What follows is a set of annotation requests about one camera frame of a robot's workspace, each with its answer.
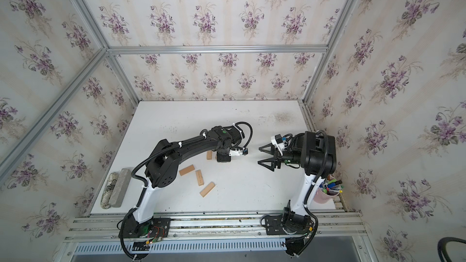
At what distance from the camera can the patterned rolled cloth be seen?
763mm

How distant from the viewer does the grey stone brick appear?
0.76 m

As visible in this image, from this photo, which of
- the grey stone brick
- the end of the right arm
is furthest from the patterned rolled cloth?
the end of the right arm
